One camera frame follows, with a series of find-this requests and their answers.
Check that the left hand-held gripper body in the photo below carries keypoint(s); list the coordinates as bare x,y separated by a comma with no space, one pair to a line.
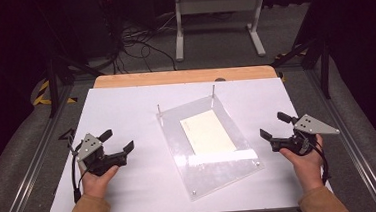
90,149

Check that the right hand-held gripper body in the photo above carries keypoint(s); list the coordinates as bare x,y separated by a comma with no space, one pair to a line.
311,125

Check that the clear acrylic frame with posts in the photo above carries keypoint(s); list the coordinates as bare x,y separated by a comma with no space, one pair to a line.
179,146

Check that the cream paper sheet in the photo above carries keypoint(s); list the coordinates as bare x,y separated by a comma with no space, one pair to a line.
208,134

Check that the person's left hand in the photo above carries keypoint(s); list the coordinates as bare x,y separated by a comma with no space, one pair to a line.
96,184

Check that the person's right hand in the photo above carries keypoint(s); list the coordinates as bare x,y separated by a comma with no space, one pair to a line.
305,169

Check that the white board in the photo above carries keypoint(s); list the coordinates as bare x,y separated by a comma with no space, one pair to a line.
126,107

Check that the black metal stand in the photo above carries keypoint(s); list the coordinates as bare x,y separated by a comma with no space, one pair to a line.
53,88
324,73

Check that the yellow black hazard tape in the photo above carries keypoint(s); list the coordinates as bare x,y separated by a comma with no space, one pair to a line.
42,101

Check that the aluminium rail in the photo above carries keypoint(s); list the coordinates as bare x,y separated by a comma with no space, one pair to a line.
30,170
352,138

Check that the white metal table frame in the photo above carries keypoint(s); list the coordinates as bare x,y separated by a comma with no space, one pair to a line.
217,4

